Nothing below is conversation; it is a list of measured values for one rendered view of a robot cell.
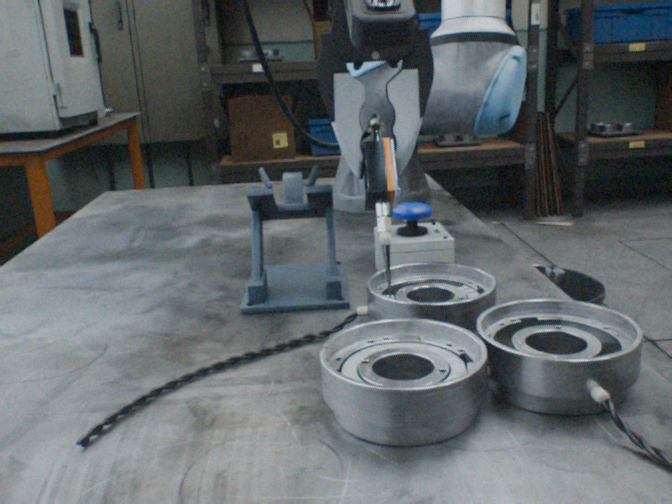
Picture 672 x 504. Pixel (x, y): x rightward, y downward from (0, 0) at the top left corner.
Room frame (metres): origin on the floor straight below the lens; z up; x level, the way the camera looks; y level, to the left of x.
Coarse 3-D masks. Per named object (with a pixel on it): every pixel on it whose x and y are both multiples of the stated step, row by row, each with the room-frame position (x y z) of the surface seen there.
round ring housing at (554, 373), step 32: (480, 320) 0.43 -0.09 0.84; (512, 320) 0.46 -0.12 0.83; (576, 320) 0.45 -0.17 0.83; (608, 320) 0.44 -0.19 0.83; (512, 352) 0.38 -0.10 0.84; (544, 352) 0.44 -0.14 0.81; (576, 352) 0.43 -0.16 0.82; (640, 352) 0.39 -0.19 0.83; (512, 384) 0.38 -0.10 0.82; (544, 384) 0.37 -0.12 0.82; (576, 384) 0.36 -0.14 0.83; (608, 384) 0.37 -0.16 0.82
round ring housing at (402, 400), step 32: (384, 320) 0.44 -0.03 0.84; (416, 320) 0.44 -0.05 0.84; (352, 352) 0.42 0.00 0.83; (384, 352) 0.41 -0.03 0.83; (416, 352) 0.41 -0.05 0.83; (480, 352) 0.39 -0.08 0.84; (352, 384) 0.35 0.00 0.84; (384, 384) 0.37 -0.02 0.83; (416, 384) 0.37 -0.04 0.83; (448, 384) 0.34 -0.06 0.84; (480, 384) 0.36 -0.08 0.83; (352, 416) 0.35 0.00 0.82; (384, 416) 0.34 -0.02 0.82; (416, 416) 0.34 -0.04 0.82; (448, 416) 0.34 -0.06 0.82
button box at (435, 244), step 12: (396, 228) 0.68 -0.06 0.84; (420, 228) 0.66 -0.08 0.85; (432, 228) 0.67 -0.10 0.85; (396, 240) 0.64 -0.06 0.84; (408, 240) 0.63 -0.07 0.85; (420, 240) 0.63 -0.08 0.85; (432, 240) 0.63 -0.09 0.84; (444, 240) 0.63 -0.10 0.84; (396, 252) 0.63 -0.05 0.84; (408, 252) 0.63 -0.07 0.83; (420, 252) 0.63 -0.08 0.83; (432, 252) 0.63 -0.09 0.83; (444, 252) 0.63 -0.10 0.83; (384, 264) 0.62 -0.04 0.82; (396, 264) 0.63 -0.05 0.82
